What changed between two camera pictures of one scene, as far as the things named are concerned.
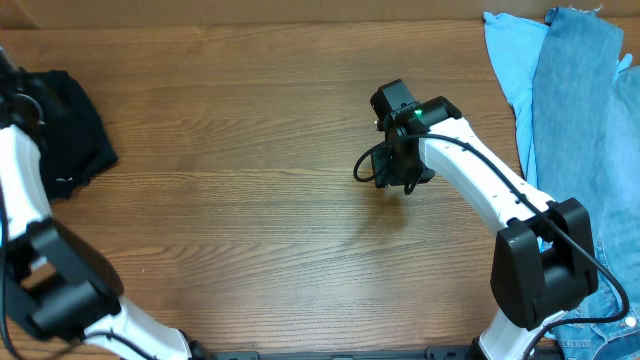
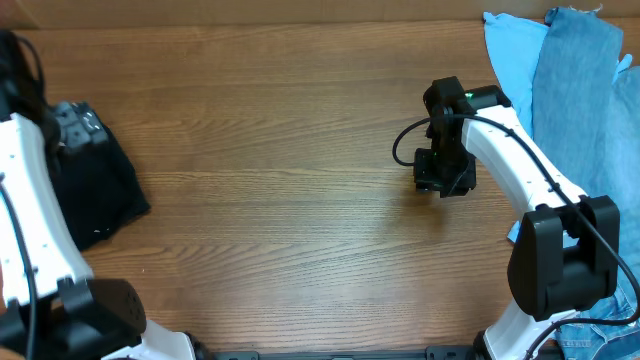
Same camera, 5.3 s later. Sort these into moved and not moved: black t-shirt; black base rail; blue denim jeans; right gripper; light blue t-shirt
Moved: black t-shirt; right gripper
Not moved: black base rail; light blue t-shirt; blue denim jeans
